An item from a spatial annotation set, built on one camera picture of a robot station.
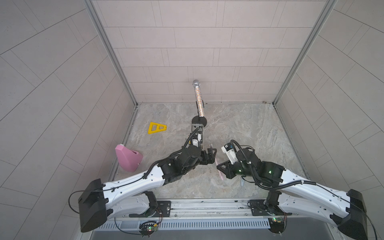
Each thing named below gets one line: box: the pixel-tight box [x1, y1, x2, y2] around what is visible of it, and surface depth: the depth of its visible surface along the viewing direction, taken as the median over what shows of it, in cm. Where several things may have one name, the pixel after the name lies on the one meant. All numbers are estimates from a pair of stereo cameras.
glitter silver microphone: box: [192, 79, 205, 118], surface depth 90 cm
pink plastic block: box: [115, 144, 144, 173], surface depth 77 cm
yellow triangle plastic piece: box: [148, 122, 168, 135], surface depth 103 cm
